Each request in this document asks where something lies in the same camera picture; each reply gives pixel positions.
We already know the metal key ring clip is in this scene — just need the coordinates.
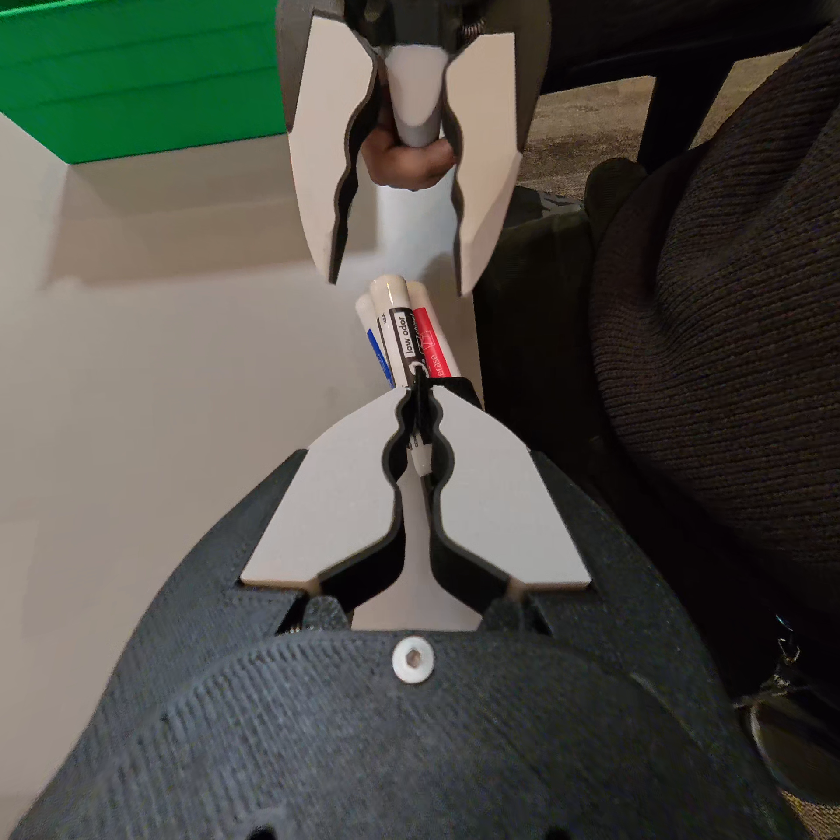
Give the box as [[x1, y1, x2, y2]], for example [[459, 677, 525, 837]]
[[734, 613, 840, 809]]

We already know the blue dry erase marker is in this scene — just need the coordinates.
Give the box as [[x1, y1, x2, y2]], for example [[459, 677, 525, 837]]
[[354, 292, 399, 391]]

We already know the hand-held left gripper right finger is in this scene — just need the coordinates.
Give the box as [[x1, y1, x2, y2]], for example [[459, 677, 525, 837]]
[[423, 387, 593, 618]]

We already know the person's torso in black sweater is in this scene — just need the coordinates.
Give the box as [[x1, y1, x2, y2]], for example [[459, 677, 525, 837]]
[[587, 23, 840, 664]]

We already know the red dry erase marker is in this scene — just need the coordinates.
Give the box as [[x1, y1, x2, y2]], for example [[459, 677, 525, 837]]
[[407, 279, 463, 380]]

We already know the person's dark trouser leg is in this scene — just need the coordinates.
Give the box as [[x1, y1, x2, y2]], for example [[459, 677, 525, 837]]
[[472, 157, 647, 473]]

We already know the black dry erase marker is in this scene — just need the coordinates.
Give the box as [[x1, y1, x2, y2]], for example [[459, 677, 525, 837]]
[[369, 274, 437, 479]]

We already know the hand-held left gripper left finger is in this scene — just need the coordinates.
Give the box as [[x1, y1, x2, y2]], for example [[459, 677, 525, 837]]
[[239, 387, 411, 614]]

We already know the person's right hand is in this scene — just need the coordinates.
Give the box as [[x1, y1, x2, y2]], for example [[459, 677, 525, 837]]
[[360, 108, 458, 193]]

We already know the grey desk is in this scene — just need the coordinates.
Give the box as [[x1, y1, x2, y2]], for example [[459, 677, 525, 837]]
[[0, 110, 492, 818]]

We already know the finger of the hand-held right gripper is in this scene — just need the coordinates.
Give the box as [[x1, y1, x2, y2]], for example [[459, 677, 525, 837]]
[[289, 14, 385, 284], [443, 31, 526, 298]]

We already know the green plastic bin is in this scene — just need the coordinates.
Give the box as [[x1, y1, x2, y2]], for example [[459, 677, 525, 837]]
[[0, 0, 290, 165]]

